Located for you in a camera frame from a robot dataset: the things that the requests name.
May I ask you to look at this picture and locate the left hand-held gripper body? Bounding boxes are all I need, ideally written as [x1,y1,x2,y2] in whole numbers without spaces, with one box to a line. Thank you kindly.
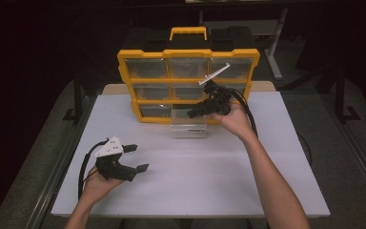
[93,135,138,182]

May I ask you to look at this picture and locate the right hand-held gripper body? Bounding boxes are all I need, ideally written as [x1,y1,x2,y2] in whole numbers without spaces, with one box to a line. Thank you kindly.
[198,62,234,116]

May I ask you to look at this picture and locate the clear pulled-out drawer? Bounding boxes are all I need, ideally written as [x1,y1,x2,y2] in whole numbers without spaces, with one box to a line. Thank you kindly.
[170,105,209,139]

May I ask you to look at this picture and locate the yellow and black drawer organizer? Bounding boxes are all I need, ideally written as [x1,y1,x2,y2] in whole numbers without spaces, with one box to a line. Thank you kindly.
[116,26,261,125]

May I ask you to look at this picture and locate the person's left hand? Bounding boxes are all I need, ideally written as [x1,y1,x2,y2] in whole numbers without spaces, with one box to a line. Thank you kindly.
[80,168,125,206]

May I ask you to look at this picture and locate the person's right hand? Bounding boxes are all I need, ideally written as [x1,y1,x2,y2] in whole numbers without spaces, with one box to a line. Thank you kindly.
[207,100,256,143]

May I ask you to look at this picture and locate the set of clear organizer drawers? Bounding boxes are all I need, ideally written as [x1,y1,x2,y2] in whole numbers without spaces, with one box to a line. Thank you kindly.
[124,57,254,119]

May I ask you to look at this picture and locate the black metal stand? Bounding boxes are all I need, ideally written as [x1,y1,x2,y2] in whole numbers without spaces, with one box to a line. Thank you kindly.
[62,68,88,124]
[334,61,362,124]

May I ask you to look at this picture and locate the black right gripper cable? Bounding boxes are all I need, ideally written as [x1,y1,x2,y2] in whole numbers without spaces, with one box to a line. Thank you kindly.
[230,89,313,167]

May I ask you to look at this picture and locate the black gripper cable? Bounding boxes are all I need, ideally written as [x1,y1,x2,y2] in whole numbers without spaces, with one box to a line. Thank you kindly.
[230,89,313,167]
[77,138,110,202]

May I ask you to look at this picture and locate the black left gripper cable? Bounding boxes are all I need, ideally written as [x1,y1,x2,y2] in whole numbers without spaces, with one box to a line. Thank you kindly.
[77,138,110,202]

